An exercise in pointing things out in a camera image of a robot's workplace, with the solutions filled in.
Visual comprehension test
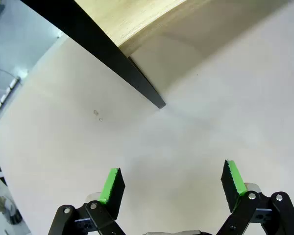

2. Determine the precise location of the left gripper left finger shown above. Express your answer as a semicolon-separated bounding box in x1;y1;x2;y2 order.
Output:
48;167;127;235

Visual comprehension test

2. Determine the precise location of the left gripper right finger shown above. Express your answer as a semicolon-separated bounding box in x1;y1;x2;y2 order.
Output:
215;159;294;235

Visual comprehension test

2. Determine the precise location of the white power strip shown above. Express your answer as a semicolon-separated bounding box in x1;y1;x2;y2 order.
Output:
0;77;22;110

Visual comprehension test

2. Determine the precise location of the black frame wooden shelf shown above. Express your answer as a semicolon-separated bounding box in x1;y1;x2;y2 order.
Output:
21;0;292;110

